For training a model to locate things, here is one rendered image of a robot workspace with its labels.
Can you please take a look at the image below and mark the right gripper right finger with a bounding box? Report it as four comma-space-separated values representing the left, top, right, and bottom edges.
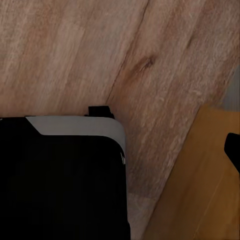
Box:
224, 133, 240, 173

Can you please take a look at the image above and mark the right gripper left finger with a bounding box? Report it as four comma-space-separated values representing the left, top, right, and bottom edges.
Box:
0, 133, 26, 193

